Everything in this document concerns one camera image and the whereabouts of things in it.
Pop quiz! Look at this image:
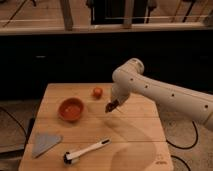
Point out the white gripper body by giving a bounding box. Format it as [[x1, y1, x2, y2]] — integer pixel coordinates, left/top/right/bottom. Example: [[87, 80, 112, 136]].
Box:
[[110, 83, 130, 104]]

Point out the grey triangular cloth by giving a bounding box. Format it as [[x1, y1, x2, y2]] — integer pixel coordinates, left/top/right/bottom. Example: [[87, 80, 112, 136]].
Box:
[[32, 133, 62, 158]]

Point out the red bowl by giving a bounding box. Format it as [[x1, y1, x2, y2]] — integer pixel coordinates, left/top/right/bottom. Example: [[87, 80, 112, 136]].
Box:
[[58, 98, 84, 122]]

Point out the black cable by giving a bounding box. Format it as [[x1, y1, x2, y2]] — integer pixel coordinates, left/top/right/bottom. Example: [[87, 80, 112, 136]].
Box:
[[0, 105, 28, 144], [165, 120, 200, 171]]

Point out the black cable right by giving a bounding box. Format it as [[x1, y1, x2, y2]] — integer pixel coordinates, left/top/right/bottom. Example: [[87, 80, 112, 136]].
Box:
[[165, 120, 200, 171]]

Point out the black cable left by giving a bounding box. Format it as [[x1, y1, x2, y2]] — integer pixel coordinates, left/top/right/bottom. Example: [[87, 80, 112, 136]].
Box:
[[0, 105, 28, 144]]

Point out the wooden post left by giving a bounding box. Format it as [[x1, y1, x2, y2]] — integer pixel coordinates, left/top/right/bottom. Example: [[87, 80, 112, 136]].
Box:
[[60, 0, 73, 31]]

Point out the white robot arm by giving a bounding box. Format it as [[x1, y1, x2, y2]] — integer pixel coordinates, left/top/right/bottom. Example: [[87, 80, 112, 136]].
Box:
[[105, 58, 213, 131]]

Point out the dark grape bunch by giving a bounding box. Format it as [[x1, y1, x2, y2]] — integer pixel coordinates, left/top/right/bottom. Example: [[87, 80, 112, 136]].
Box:
[[105, 100, 119, 113]]

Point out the orange tomato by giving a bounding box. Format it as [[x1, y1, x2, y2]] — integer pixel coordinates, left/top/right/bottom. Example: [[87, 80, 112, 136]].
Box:
[[92, 87, 103, 99]]

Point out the wooden post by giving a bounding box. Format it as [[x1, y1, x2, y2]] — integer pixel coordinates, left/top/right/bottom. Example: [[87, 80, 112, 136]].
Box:
[[60, 0, 73, 31], [123, 0, 135, 29]]

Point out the white black brush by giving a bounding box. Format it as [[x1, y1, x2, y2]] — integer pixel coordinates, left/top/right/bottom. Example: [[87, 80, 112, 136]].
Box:
[[63, 139, 110, 164]]

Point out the wooden post right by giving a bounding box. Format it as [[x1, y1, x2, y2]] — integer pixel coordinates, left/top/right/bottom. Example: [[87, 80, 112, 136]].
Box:
[[123, 0, 135, 29]]

